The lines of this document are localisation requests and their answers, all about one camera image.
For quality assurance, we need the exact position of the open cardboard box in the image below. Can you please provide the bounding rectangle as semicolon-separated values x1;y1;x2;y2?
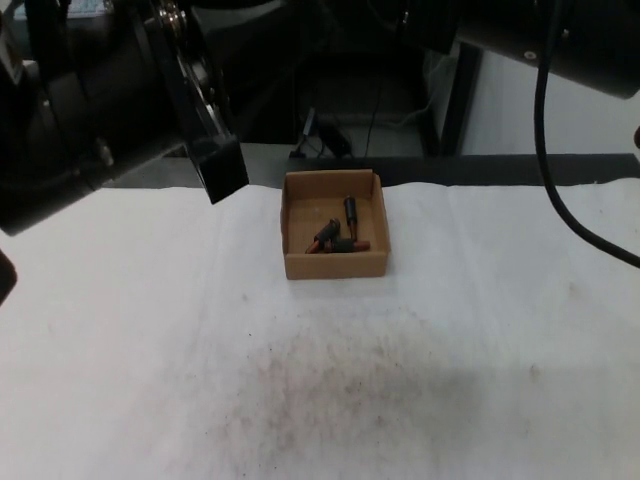
280;169;392;282

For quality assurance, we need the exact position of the thin black cable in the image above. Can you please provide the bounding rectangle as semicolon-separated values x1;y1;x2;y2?
365;79;383;158

